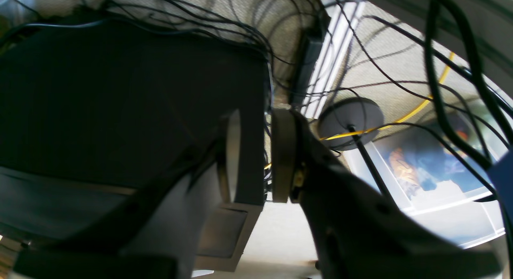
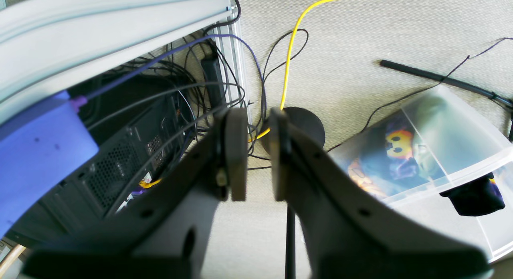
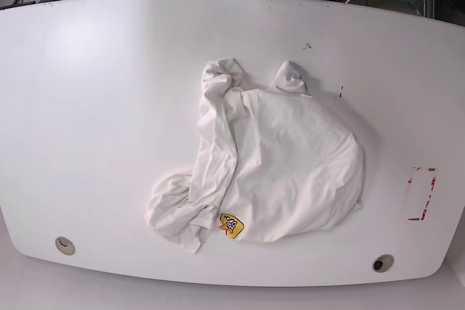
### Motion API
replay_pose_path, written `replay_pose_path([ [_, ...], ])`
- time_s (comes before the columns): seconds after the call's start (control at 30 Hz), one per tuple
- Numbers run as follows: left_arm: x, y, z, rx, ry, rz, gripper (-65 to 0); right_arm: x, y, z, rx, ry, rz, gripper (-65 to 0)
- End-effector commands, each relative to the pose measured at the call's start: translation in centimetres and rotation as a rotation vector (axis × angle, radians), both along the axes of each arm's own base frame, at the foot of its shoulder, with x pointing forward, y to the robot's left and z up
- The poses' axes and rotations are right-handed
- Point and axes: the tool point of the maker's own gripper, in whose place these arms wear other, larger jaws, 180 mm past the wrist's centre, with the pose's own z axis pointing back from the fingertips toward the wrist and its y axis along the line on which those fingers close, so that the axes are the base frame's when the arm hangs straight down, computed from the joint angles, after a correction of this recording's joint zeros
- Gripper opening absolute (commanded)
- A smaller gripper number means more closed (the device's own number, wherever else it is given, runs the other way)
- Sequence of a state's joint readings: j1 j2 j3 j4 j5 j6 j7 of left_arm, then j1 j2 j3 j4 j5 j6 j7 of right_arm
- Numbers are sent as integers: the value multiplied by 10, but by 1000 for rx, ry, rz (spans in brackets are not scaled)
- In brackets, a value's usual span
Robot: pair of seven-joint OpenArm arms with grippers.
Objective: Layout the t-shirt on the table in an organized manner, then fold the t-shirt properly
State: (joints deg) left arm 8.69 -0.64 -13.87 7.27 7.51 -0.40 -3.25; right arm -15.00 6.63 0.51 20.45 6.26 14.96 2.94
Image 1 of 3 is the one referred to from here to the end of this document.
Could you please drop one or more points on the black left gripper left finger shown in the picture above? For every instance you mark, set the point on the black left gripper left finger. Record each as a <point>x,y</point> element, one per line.
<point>154,233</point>

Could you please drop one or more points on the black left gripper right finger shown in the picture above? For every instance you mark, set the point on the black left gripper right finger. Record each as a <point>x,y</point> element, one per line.
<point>358,233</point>

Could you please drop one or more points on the clear plastic storage bin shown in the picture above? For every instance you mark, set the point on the clear plastic storage bin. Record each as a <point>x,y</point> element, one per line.
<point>431,186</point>

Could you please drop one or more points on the round grey stand base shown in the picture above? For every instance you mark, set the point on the round grey stand base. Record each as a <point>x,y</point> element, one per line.
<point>336,123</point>

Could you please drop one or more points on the dark computer tower case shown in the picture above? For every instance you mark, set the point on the dark computer tower case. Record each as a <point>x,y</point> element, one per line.
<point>92,114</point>

